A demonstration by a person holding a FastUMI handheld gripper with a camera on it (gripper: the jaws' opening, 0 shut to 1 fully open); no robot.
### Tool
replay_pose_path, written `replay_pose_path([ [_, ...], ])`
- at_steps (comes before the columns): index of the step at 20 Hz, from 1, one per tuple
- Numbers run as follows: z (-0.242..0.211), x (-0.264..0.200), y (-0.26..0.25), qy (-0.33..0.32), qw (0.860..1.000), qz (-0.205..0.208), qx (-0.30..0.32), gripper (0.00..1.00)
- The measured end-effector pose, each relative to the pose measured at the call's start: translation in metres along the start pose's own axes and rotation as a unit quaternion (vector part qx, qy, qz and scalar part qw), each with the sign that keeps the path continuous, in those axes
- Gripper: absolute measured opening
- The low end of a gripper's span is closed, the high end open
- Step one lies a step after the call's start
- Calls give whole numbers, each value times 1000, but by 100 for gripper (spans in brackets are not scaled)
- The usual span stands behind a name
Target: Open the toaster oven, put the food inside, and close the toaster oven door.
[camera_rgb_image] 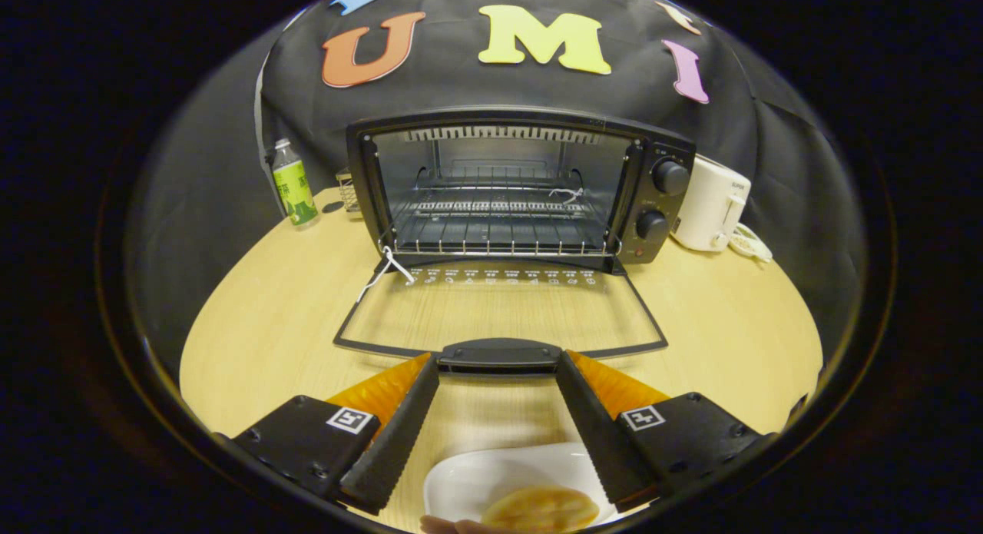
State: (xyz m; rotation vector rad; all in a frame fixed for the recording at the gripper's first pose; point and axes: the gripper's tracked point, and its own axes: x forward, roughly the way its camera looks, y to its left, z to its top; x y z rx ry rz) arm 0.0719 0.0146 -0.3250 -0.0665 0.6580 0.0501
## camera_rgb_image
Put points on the green label plastic bottle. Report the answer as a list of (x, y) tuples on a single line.
[(294, 188)]

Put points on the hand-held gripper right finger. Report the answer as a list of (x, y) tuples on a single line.
[(603, 442)]

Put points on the golden bread bun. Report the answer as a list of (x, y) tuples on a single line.
[(537, 509)]

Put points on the white bread toaster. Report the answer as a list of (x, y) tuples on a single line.
[(710, 203)]

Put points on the white plate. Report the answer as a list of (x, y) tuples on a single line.
[(476, 472)]

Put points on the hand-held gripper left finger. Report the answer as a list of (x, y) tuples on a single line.
[(392, 446)]

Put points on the black toaster oven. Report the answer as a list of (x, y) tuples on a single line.
[(660, 205)]

